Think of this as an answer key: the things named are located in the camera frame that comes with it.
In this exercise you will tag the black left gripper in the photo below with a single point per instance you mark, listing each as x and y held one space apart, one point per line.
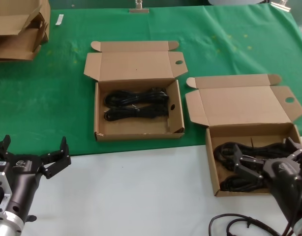
25 169

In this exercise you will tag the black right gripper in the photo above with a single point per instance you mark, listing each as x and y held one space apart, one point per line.
286 184

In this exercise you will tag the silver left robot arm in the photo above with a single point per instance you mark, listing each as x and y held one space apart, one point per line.
3 226

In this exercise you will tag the open cardboard box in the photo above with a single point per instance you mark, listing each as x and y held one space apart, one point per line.
251 98

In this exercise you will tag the open cardboard box torn corner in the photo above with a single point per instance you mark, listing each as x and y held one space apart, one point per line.
131 61

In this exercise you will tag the green table cloth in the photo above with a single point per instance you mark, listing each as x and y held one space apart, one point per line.
42 98

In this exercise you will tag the white paper strip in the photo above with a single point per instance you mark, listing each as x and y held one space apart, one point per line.
59 19

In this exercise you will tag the metal table clamp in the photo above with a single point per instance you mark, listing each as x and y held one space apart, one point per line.
139 10

